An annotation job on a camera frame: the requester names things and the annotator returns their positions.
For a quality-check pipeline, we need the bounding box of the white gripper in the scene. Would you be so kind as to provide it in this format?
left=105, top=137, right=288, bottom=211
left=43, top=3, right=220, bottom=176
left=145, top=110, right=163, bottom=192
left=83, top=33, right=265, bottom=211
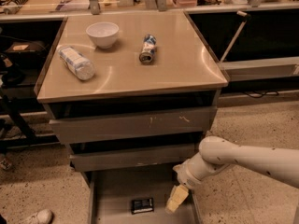
left=165, top=159, right=203, bottom=213

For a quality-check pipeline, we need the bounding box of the dark blue rxbar wrapper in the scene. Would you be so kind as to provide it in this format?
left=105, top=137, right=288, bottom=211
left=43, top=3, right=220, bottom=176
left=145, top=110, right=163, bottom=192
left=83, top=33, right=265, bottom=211
left=131, top=198, right=154, bottom=215

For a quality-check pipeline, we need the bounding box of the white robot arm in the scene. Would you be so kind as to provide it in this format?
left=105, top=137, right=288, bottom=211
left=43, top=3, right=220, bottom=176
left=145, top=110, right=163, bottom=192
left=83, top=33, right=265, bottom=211
left=165, top=136, right=299, bottom=213

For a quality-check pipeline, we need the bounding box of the middle drawer front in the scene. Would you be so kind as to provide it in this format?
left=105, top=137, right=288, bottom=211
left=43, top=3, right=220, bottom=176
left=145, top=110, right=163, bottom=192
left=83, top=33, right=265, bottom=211
left=70, top=143, right=198, bottom=172

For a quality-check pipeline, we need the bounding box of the open bottom drawer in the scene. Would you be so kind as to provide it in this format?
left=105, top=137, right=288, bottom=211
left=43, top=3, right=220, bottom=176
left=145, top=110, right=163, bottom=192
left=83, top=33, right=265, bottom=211
left=88, top=164, right=202, bottom=224

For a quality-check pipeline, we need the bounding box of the top drawer front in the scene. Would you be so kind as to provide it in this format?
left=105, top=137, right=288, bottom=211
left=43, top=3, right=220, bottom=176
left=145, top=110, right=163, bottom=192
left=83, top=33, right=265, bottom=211
left=50, top=106, right=217, bottom=144

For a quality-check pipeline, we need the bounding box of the grey drawer cabinet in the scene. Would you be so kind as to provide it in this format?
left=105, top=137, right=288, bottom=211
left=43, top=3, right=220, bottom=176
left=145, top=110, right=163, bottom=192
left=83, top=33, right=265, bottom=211
left=34, top=10, right=231, bottom=224

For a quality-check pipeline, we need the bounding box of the white sneaker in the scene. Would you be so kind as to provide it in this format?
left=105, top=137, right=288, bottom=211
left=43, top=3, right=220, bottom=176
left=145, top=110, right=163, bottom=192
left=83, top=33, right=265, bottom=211
left=21, top=209, right=53, bottom=224

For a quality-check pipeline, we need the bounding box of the blue white drink can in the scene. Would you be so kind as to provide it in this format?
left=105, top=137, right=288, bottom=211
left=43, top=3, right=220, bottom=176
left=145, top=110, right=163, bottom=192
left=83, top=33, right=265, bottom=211
left=139, top=35, right=156, bottom=63

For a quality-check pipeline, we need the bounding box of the clear plastic bottle lying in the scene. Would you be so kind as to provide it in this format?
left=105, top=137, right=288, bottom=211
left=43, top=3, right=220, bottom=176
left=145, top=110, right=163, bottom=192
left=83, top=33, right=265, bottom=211
left=58, top=46, right=95, bottom=81

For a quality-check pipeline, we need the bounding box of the white ceramic bowl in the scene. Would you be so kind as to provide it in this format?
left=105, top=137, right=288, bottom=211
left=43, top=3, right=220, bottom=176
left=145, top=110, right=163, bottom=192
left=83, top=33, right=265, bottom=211
left=86, top=22, right=119, bottom=49

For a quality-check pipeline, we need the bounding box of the black metal stand leg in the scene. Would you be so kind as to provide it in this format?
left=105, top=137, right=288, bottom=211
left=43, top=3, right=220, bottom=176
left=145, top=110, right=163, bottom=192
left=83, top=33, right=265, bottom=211
left=0, top=91, right=36, bottom=139

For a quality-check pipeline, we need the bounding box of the black bag on shelf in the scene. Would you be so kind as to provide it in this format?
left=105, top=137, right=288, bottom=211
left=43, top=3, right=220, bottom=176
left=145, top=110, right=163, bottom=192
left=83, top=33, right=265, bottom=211
left=5, top=41, right=47, bottom=69

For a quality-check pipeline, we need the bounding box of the black floor cable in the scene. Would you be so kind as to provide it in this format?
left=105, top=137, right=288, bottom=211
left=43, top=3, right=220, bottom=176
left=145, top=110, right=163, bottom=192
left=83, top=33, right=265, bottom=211
left=242, top=91, right=280, bottom=99

